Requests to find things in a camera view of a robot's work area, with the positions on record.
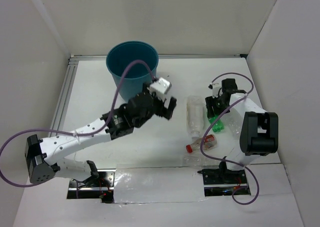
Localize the green soda bottle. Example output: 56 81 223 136
207 109 225 133

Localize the large clear square bottle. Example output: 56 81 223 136
186 95 205 140

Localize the red cap red label bottle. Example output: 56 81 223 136
185 134 217 154

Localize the teal plastic bin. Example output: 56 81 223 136
106 41 159 102

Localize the aluminium frame rail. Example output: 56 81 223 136
38 53 247 169

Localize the clear bottle white cap right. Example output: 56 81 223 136
222 110 243 140

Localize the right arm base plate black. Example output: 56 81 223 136
197 168 250 197

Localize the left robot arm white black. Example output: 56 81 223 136
25 78 177 187

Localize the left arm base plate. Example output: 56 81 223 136
66 168 117 204

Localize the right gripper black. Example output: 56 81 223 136
205 94 231 118

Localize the clear bottle front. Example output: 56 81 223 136
182 153 220 168

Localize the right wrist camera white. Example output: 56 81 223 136
208 82 222 98

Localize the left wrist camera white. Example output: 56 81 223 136
149 77 172 102

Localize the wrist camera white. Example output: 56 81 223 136
208 82 222 98
149 77 172 102

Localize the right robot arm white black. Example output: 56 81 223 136
205 78 279 183

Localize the silver tape sheet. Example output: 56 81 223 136
113 167 206 204

